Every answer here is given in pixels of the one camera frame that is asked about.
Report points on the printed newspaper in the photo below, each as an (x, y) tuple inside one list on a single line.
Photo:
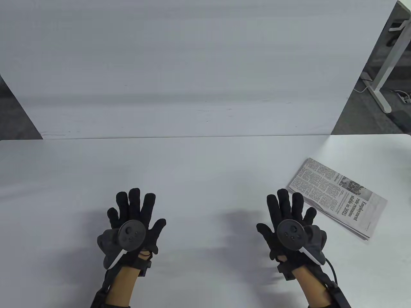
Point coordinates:
[(334, 195)]

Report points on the black white hand controller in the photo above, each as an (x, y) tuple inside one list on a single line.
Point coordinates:
[(290, 232), (130, 234)]

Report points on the white power strip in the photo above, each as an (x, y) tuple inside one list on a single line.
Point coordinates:
[(407, 98)]

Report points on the black white left hand controller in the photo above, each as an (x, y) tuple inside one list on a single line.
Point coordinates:
[(130, 234)]

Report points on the white partition board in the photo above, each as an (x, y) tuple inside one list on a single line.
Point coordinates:
[(192, 64)]

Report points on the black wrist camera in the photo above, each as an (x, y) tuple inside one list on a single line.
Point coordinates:
[(145, 269), (285, 271)]

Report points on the black white right hand controller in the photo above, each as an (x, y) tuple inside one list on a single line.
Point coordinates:
[(290, 232)]

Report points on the person's right hand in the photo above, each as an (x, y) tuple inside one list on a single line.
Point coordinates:
[(284, 205)]

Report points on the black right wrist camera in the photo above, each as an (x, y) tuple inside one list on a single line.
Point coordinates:
[(285, 271)]

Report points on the white table leg frame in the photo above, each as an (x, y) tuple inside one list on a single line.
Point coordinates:
[(383, 72)]

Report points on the person's left forearm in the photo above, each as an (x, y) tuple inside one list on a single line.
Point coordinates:
[(123, 285)]

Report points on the person's left hand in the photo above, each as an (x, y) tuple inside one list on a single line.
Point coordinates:
[(135, 205)]

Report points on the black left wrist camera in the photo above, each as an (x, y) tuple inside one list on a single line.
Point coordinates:
[(145, 269)]

